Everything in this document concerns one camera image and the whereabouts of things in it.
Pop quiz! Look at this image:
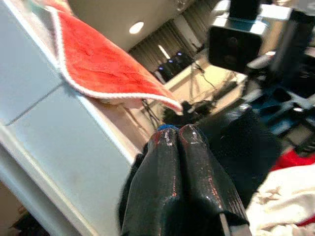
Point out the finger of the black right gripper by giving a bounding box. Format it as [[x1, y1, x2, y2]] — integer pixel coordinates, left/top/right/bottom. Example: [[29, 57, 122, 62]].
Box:
[[196, 107, 283, 206]]

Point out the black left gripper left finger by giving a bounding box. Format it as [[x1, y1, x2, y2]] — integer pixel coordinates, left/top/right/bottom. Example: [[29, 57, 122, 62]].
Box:
[[121, 128, 185, 236]]

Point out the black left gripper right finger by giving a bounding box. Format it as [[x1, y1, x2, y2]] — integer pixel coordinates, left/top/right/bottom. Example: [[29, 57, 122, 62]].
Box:
[[178, 124, 250, 227]]

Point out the white washing machine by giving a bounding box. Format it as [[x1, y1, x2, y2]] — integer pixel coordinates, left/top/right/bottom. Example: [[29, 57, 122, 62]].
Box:
[[0, 0, 146, 236]]

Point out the small blue object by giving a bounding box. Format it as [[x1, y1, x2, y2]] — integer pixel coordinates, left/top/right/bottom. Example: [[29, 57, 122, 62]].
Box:
[[157, 123, 180, 131]]

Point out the red cloth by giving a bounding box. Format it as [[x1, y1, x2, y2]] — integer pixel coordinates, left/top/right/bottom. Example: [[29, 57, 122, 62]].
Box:
[[270, 149, 315, 173]]

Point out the white cloth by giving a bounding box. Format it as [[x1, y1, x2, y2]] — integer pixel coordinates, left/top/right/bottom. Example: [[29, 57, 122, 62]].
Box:
[[246, 164, 315, 236]]

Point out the black device with blue lights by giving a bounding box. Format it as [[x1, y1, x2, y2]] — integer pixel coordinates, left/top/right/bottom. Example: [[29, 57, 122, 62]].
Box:
[[154, 50, 196, 83]]

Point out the orange towel with white edge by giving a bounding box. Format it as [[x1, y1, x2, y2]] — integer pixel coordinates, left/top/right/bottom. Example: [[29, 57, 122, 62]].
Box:
[[31, 0, 184, 115]]

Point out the grey curtain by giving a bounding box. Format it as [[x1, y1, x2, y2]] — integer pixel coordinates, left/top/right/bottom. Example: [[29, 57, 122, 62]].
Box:
[[127, 3, 217, 74]]

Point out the round ceiling light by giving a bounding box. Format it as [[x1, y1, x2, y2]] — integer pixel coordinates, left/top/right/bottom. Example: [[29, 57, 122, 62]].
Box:
[[128, 21, 145, 35]]

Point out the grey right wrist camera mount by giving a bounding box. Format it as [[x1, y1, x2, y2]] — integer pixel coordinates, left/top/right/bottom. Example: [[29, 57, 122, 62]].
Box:
[[205, 0, 293, 74]]

